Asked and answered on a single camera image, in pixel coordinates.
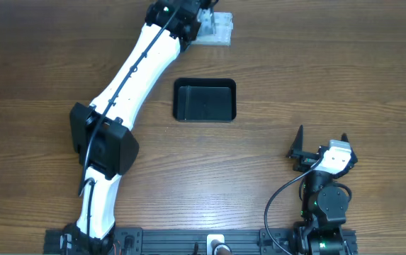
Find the white test tube rack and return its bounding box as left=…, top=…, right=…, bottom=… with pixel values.
left=191, top=11, right=234, bottom=47

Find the clear test tube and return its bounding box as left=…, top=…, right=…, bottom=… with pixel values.
left=184, top=86, right=191, bottom=120

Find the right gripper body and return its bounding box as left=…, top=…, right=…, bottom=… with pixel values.
left=286, top=147, right=359, bottom=178

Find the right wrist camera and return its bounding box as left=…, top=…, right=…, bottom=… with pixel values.
left=317, top=139, right=352, bottom=175

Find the mounting rail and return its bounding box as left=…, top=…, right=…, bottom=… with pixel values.
left=43, top=226, right=358, bottom=255

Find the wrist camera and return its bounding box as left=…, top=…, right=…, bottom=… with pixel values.
left=198, top=8, right=215, bottom=37
left=317, top=139, right=352, bottom=175

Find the black tray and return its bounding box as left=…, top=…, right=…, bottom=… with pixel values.
left=172, top=77, right=237, bottom=123

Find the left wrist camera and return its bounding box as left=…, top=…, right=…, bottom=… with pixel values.
left=198, top=8, right=215, bottom=37

